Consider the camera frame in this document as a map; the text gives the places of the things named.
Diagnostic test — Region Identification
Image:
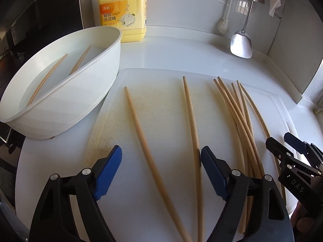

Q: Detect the wooden chopstick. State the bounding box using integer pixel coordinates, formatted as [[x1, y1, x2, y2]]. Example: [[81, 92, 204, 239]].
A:
[[217, 76, 266, 179], [124, 86, 193, 241], [214, 79, 247, 234], [70, 46, 91, 75], [213, 79, 262, 179], [237, 80, 254, 137], [231, 82, 254, 234], [27, 54, 68, 106], [238, 82, 287, 205], [183, 76, 204, 241]]

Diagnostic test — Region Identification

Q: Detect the person's right hand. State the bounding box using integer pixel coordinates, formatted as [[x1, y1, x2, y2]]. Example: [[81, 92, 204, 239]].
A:
[[290, 202, 314, 241]]

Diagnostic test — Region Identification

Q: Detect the white cutting board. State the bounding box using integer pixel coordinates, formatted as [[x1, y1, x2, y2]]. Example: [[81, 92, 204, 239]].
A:
[[15, 68, 298, 242]]

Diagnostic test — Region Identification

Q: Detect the white round basin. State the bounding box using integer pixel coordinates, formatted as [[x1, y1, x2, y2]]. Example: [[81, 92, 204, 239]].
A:
[[1, 26, 122, 139]]

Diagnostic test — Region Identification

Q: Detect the metal spatula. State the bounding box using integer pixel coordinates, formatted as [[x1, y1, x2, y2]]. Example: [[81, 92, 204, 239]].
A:
[[230, 0, 255, 59]]

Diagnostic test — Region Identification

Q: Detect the yellow dish soap bottle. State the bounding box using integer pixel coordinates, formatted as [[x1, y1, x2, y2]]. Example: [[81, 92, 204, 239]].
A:
[[99, 0, 147, 43]]

